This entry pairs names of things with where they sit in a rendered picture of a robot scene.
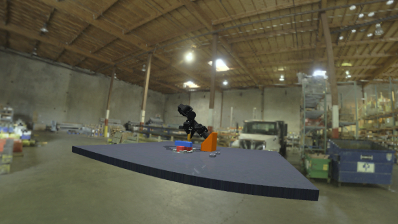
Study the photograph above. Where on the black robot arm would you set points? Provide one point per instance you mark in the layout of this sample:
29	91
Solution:
186	111

